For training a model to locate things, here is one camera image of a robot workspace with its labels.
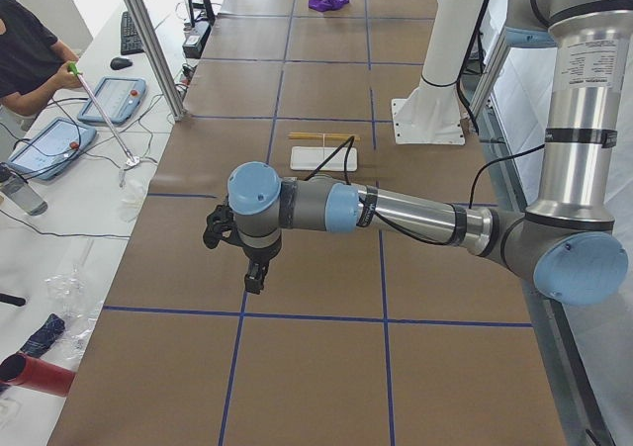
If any red cylinder tube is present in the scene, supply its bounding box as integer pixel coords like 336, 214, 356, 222
1, 352, 75, 397

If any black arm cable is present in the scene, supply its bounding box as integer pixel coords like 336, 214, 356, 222
302, 135, 545, 245

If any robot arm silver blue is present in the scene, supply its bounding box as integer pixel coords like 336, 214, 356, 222
203, 0, 632, 306

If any aluminium frame post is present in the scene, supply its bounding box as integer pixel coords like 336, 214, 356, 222
124, 0, 186, 122

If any clear plastic bag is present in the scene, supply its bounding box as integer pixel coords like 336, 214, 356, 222
45, 238, 103, 370

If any reacher grabber tool green handle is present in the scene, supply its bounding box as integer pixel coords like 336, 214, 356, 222
67, 61, 140, 169

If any black keyboard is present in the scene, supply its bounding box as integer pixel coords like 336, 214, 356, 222
120, 11, 144, 55

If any purple towel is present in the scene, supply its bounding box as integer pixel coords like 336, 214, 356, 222
308, 0, 350, 13

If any blue teach pendant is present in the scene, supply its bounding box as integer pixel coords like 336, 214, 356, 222
7, 118, 97, 180
93, 77, 147, 126

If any blue teach pendant near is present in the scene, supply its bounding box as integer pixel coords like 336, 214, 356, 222
7, 118, 97, 180

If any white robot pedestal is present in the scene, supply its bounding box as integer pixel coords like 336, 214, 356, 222
392, 0, 488, 145

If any white rack base tray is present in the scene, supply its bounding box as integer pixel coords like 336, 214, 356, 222
290, 146, 358, 172

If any wooden rack rod far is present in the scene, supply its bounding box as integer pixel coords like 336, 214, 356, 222
288, 132, 357, 140

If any clear water bottle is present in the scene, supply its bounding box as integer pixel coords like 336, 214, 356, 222
0, 163, 47, 216

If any person in black shirt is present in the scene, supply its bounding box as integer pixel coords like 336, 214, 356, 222
1, 0, 81, 117

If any black computer mouse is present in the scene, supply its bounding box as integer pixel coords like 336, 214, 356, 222
110, 56, 134, 70

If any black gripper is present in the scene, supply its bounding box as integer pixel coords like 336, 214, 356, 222
242, 241, 281, 295

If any dark blue folded cloth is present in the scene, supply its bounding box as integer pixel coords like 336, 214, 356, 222
19, 313, 65, 358

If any blue teach pendant far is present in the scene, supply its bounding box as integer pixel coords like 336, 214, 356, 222
93, 77, 147, 126

